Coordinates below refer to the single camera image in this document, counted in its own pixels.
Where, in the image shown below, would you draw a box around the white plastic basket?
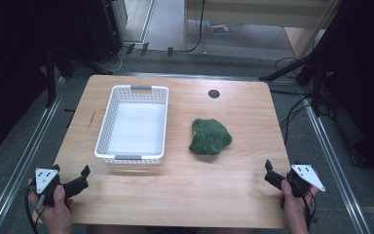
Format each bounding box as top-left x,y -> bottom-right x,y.
93,84 -> 170,167

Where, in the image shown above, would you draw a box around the black floor cables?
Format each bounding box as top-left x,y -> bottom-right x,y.
269,57 -> 313,145

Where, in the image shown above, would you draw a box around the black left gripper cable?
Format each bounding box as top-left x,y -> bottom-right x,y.
23,184 -> 45,234

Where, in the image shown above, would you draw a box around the black hanging cable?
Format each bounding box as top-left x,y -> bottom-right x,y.
184,0 -> 206,54

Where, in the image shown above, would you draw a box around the black metal stand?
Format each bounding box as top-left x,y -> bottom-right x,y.
43,45 -> 79,109
258,0 -> 355,118

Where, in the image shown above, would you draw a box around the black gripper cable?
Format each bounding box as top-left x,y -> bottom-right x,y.
23,184 -> 45,234
300,184 -> 318,230

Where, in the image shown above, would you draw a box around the book with red cover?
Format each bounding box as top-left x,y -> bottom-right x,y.
206,20 -> 231,36

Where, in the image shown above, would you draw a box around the person's left hand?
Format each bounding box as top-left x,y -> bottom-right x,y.
27,184 -> 75,234

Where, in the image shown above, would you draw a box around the green cloth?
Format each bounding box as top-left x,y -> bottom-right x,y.
188,117 -> 234,156

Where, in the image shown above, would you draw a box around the black curtain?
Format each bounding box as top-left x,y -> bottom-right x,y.
0,0 -> 89,162
318,0 -> 374,179

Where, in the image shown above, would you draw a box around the light wooden shelf unit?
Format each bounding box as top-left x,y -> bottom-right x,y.
182,0 -> 340,60

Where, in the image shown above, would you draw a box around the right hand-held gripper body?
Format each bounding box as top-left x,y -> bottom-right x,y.
284,164 -> 326,199

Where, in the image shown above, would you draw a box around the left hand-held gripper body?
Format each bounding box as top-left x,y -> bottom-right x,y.
28,167 -> 67,208

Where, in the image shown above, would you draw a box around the black cabinet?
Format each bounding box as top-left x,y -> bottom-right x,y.
83,0 -> 130,64

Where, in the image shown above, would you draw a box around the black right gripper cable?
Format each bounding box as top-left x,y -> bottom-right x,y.
300,184 -> 318,230

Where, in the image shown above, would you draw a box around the person's right hand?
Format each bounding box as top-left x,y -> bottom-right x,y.
280,178 -> 319,234

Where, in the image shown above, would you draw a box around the aluminium floor rail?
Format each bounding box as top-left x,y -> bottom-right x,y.
303,97 -> 373,234
0,77 -> 66,234

